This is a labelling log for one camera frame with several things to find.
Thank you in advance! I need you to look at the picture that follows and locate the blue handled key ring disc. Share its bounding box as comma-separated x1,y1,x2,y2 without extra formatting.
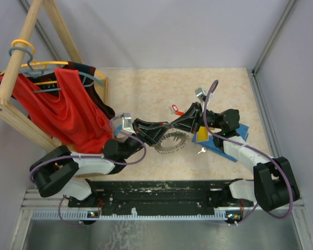
113,124,122,138

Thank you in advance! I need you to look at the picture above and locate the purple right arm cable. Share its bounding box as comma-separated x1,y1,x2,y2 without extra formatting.
202,79,294,226

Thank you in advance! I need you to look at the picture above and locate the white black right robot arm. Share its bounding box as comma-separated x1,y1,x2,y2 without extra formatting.
171,103,300,212

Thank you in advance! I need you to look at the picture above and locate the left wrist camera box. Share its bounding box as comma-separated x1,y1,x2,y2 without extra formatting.
122,113,133,133

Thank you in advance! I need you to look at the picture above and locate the yellow clothes hanger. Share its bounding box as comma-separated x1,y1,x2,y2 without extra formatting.
1,39,106,85

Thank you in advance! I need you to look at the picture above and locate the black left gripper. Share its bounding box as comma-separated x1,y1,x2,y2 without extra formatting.
122,118,171,160

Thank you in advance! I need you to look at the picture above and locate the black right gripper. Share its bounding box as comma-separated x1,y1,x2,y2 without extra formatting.
171,102,223,134

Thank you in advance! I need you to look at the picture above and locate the steel key ring disc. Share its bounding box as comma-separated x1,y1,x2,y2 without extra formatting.
154,129,189,154

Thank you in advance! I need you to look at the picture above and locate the red key tag plain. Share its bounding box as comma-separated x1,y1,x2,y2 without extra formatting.
175,111,184,116

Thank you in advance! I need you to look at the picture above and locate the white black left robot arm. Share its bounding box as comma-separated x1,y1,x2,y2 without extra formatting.
29,114,171,207

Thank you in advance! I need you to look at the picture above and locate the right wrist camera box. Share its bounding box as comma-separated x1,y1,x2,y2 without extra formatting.
195,87,207,103

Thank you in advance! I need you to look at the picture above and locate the loose silver key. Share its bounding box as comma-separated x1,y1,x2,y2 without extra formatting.
197,147,208,154

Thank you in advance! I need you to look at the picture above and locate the yellow blue cartoon cloth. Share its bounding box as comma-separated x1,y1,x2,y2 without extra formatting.
191,123,250,164

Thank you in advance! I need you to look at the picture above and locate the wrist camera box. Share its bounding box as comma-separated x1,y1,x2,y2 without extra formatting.
122,113,133,133
195,87,207,103

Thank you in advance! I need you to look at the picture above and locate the teal clothes hanger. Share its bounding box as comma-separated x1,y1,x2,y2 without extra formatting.
0,46,105,97

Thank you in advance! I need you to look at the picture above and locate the red shirt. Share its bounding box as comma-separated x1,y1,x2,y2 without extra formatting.
13,68,113,154

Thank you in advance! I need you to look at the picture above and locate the red key tag white label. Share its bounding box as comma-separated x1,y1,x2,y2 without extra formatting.
172,105,178,112

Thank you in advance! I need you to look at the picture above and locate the aluminium frame rail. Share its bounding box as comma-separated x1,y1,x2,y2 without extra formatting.
250,0,313,250

